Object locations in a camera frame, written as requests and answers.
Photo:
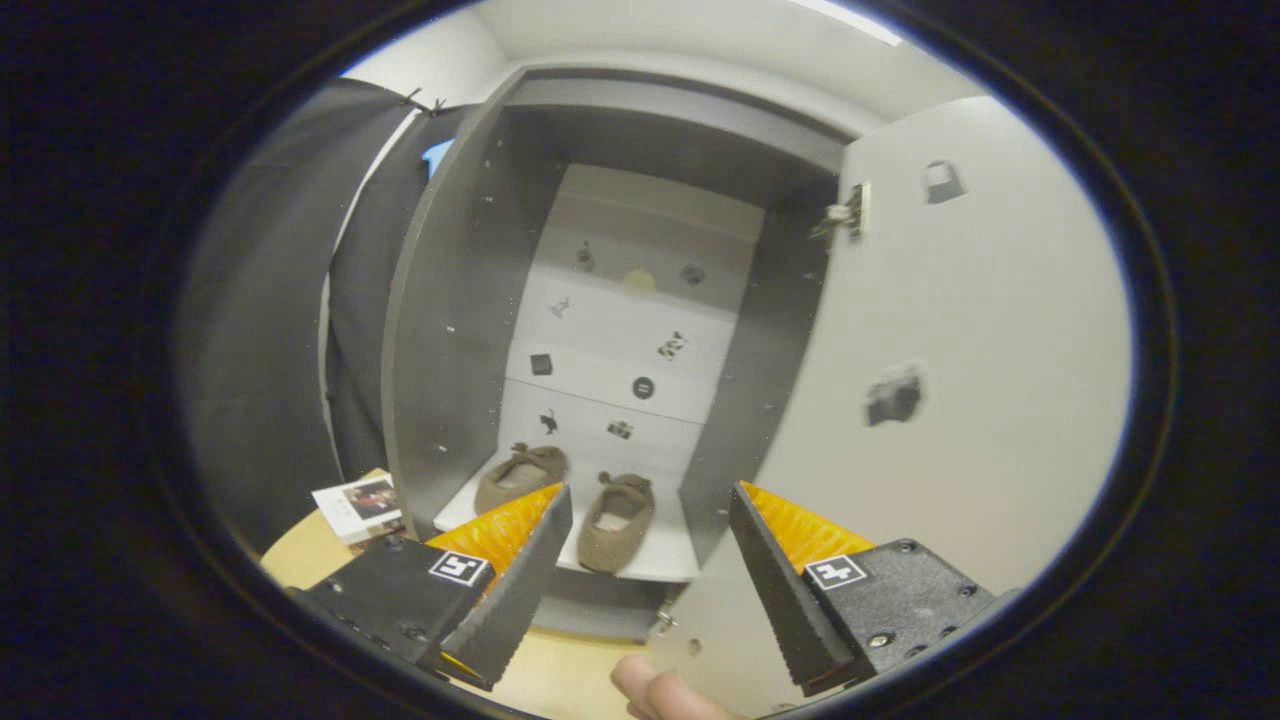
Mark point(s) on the metal door hinge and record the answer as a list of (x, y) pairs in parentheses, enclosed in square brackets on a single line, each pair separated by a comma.
[(850, 212), (662, 617)]

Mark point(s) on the black backdrop cloth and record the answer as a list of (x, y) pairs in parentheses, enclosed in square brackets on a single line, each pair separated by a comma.
[(260, 330)]

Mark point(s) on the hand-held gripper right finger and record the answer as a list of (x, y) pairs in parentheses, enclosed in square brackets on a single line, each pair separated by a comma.
[(785, 600)]

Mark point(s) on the brown suede shoe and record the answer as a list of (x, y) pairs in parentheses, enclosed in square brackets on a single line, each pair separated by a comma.
[(612, 520), (510, 480)]

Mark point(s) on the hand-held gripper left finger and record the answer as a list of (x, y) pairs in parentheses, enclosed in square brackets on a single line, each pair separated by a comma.
[(510, 600)]

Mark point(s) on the light grey shoe cabinet door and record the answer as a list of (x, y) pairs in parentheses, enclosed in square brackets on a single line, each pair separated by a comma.
[(1000, 300)]

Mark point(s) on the white book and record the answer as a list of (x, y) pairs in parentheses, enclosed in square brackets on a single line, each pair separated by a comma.
[(350, 505)]

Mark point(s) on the white cabinet shelf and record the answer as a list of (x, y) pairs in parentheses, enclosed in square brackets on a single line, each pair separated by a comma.
[(665, 555)]

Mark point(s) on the long ceiling light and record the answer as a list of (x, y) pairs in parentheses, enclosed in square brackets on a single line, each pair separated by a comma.
[(840, 20)]

